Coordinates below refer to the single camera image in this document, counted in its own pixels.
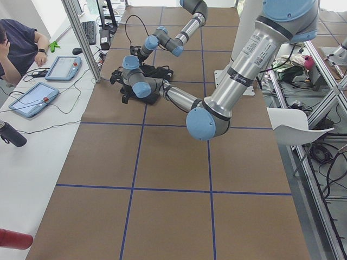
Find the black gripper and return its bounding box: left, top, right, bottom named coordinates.
left=120, top=83, right=136, bottom=104
left=130, top=45, right=148, bottom=63

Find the black graphic t-shirt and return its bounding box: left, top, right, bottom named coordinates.
left=123, top=66, right=167, bottom=105

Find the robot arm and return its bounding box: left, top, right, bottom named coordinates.
left=130, top=1, right=208, bottom=62
left=122, top=1, right=320, bottom=141

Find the black power adapter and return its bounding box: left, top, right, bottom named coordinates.
left=99, top=29, right=111, bottom=50

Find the black keyboard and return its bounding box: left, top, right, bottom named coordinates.
left=81, top=21, right=97, bottom=45

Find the black computer mouse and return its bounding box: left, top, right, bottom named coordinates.
left=72, top=48, right=82, bottom=55

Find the blue teach pendant far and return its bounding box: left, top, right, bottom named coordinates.
left=44, top=56, right=82, bottom=81

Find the blue teach pendant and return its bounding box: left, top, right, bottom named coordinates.
left=9, top=82, right=60, bottom=118
left=44, top=56, right=82, bottom=81

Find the green plastic tool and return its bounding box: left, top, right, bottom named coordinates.
left=49, top=41, right=61, bottom=53

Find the blue teach pendant near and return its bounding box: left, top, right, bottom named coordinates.
left=9, top=82, right=60, bottom=118

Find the seated person in navy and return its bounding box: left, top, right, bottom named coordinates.
left=1, top=19, right=49, bottom=85

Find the black water bottle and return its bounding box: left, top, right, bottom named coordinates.
left=1, top=121, right=27, bottom=147

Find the white plastic chair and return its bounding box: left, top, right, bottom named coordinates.
left=267, top=107, right=334, bottom=146

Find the red cylinder object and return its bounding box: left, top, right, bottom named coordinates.
left=1, top=229, right=33, bottom=250

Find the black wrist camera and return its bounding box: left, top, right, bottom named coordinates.
left=110, top=69, right=123, bottom=85

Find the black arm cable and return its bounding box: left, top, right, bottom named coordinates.
left=126, top=15, right=152, bottom=52
left=140, top=64, right=174, bottom=82

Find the aluminium frame post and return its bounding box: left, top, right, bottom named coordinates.
left=61, top=0, right=101, bottom=83

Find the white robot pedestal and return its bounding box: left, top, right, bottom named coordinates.
left=215, top=0, right=262, bottom=88

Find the cloth pile on frame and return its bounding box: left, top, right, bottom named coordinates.
left=272, top=54, right=315, bottom=82

